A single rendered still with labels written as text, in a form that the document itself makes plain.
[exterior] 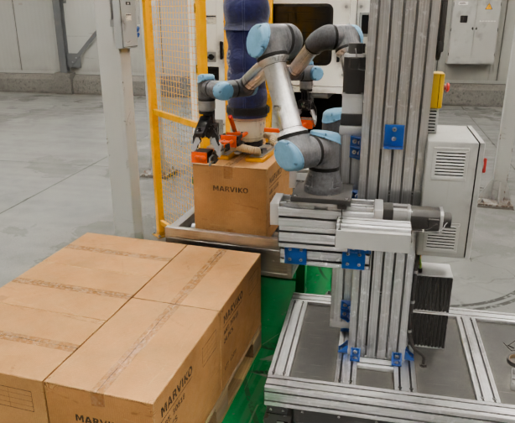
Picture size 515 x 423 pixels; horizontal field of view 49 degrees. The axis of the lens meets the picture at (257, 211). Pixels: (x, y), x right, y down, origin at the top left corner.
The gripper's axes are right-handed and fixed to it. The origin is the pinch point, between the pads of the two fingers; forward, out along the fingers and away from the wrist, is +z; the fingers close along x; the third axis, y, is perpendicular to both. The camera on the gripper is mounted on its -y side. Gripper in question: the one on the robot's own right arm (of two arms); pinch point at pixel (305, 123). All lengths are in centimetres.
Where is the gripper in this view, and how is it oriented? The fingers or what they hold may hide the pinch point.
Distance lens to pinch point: 329.2
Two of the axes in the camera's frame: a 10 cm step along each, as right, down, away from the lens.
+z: 0.0, 9.4, 3.4
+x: 9.6, 1.0, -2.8
